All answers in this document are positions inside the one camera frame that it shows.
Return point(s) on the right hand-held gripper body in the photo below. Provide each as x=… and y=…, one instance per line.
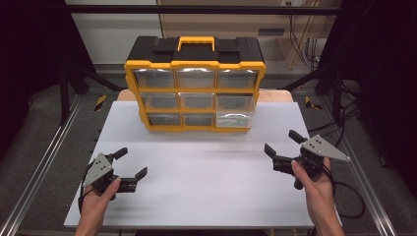
x=323, y=147

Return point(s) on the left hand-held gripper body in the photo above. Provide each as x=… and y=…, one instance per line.
x=98, y=170

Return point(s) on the clear plastic storage drawer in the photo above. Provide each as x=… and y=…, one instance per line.
x=234, y=115

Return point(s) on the yellow black organizer cabinet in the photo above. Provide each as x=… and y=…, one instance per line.
x=195, y=49

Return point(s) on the person's left hand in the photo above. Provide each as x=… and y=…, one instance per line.
x=95, y=205

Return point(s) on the person's right hand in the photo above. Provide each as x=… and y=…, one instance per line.
x=316, y=190

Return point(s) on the yellow black hazard tape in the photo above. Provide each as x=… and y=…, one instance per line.
x=309, y=103
x=100, y=102

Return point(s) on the wooden board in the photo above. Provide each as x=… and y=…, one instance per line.
x=275, y=95

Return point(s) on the black metal stand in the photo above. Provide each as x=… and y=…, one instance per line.
x=337, y=95
x=64, y=95

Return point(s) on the dark curtain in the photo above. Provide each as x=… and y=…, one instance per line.
x=387, y=82
x=29, y=65

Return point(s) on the grid of clear drawers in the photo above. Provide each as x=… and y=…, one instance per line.
x=195, y=78

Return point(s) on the white panel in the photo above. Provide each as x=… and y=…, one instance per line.
x=111, y=36

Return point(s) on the black horizontal bar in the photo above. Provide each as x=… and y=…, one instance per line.
x=196, y=9

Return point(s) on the aluminium floor rail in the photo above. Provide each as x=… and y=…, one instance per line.
x=39, y=170
x=364, y=183

